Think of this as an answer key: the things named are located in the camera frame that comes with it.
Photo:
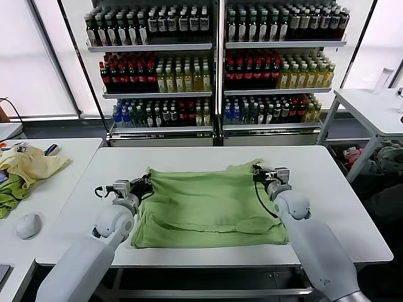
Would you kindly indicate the grey label dark bottle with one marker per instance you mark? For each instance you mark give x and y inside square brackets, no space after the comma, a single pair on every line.
[325,24]
[343,24]
[334,24]
[314,24]

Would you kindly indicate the yellow drink bottle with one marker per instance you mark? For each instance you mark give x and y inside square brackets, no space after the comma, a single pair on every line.
[169,81]
[188,81]
[206,81]
[284,78]
[178,81]
[319,78]
[310,78]
[197,81]
[160,81]
[328,78]
[302,78]
[293,78]

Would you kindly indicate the pale yellow garment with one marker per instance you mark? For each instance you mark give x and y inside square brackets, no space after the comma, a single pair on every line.
[34,166]

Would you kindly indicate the black frame bar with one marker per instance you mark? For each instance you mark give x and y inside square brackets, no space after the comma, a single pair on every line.
[358,44]
[83,72]

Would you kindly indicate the white computer mouse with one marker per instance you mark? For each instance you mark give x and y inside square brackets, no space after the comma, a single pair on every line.
[28,226]

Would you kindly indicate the small blue water bottle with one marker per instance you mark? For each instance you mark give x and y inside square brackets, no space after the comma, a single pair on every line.
[236,116]
[116,119]
[125,119]
[228,116]

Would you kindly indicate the small red cap bottle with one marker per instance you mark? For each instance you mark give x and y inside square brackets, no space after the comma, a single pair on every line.
[301,116]
[190,119]
[182,119]
[293,116]

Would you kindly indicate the pink garment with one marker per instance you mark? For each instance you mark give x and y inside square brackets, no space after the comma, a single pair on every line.
[353,155]

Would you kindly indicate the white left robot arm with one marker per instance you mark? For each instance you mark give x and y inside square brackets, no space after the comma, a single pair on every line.
[110,223]

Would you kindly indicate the blue and white device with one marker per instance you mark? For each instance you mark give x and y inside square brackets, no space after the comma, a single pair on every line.
[52,150]

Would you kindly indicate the small green tinted bottle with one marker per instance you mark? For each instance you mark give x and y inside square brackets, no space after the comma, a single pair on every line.
[245,116]
[254,116]

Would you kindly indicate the small pale yellow bottle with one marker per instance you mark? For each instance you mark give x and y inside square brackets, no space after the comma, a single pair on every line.
[316,116]
[198,119]
[206,119]
[308,116]

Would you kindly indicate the white label tea bottle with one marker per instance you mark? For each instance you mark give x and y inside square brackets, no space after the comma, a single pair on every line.
[162,24]
[152,24]
[203,24]
[193,24]
[183,24]
[172,24]

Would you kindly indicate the green t-shirt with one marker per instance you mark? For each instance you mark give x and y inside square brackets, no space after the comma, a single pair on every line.
[204,204]

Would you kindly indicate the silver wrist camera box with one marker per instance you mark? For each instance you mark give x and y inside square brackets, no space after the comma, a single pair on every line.
[122,188]
[282,176]

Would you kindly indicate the green cap dark bottle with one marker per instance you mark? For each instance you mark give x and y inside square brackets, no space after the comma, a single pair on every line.
[132,35]
[121,35]
[283,29]
[101,35]
[232,29]
[273,29]
[142,35]
[263,29]
[252,29]
[91,35]
[111,35]
[242,29]

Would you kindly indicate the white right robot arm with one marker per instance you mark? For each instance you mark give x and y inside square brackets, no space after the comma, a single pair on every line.
[315,251]

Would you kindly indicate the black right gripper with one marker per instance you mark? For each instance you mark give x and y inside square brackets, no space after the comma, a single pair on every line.
[268,176]

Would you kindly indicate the drinks shelf unit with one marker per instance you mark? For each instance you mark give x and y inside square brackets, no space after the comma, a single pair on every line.
[283,44]
[157,47]

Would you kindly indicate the purple item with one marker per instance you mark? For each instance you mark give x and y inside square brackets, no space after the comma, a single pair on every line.
[2,176]

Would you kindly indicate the cardboard box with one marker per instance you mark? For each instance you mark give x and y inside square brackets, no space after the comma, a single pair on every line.
[2,113]

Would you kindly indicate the white side table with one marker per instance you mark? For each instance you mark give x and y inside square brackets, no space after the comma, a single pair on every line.
[368,107]

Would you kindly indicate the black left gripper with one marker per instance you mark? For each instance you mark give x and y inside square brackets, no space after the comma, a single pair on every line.
[140,188]

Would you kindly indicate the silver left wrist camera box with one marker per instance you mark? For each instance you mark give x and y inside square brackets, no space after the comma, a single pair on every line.
[122,188]

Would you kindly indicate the beige label dark bottle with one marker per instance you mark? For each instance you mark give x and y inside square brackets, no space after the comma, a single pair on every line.
[294,24]
[304,24]

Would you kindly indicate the red cap cola bottle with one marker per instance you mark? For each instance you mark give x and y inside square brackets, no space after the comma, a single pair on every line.
[123,79]
[230,76]
[257,76]
[141,79]
[150,79]
[239,76]
[266,76]
[114,79]
[105,79]
[275,76]
[248,76]
[132,79]

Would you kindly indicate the small dark white-label bottle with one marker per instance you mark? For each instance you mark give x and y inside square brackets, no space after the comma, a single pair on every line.
[164,119]
[157,119]
[269,116]
[277,116]
[285,116]
[172,119]
[262,116]
[150,119]

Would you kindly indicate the crumpled green garment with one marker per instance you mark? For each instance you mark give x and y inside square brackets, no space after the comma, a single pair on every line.
[9,195]

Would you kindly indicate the grey green garment pile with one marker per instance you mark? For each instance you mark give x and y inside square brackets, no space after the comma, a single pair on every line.
[390,155]

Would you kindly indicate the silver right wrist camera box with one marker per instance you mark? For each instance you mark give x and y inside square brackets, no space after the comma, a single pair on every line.
[282,176]

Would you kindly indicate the small black object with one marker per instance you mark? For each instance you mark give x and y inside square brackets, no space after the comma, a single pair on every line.
[400,92]

